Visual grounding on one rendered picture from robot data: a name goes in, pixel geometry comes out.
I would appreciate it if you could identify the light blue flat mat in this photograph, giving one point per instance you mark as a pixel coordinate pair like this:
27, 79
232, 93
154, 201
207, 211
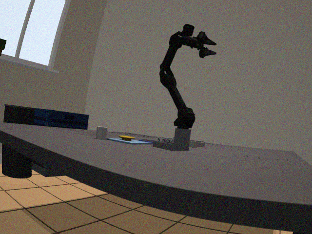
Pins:
129, 142

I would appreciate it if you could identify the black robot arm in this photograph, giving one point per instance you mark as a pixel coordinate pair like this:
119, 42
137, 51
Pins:
186, 117

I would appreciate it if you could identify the yellow plate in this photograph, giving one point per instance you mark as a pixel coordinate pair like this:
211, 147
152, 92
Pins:
127, 138

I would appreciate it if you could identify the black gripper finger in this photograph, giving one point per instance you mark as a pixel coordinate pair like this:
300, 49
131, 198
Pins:
206, 40
209, 52

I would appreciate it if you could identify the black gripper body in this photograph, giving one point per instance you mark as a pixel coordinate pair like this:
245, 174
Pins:
198, 43

